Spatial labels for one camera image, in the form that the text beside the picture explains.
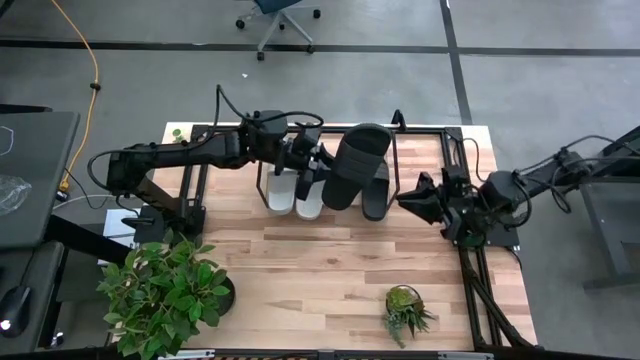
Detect black computer mouse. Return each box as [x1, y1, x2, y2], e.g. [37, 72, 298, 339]
[0, 284, 33, 339]

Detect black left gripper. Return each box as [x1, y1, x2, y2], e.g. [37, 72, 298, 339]
[272, 122, 337, 202]

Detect orange floor cable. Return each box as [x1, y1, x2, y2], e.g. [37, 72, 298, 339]
[48, 0, 102, 194]

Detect clear plastic bag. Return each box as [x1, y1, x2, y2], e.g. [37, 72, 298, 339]
[0, 173, 33, 217]

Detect white rubber slide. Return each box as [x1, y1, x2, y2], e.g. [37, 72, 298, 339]
[294, 177, 327, 222]
[266, 167, 300, 217]

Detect small succulent in black pot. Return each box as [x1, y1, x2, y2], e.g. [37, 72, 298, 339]
[382, 283, 440, 350]

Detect grey desk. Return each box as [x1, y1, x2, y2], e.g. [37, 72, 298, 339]
[0, 103, 82, 251]

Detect office chair with grey base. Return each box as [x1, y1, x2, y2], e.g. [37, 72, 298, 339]
[234, 0, 323, 63]

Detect large leafy potted plant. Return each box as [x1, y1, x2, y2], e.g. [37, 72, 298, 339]
[95, 227, 237, 360]

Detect black metal table frame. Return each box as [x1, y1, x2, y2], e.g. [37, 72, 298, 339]
[185, 108, 539, 360]

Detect white floor cable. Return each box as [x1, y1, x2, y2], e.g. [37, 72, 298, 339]
[52, 192, 119, 205]

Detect black rubber slide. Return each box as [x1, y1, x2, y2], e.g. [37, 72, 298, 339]
[321, 122, 394, 212]
[360, 158, 392, 223]

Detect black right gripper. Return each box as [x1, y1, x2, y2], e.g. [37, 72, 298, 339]
[396, 167, 499, 247]

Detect black side table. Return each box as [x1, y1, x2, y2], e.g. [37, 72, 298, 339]
[550, 124, 640, 292]

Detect black desk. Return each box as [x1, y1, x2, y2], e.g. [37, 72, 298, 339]
[0, 239, 67, 357]

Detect white sheet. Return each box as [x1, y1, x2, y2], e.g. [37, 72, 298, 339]
[97, 207, 144, 267]

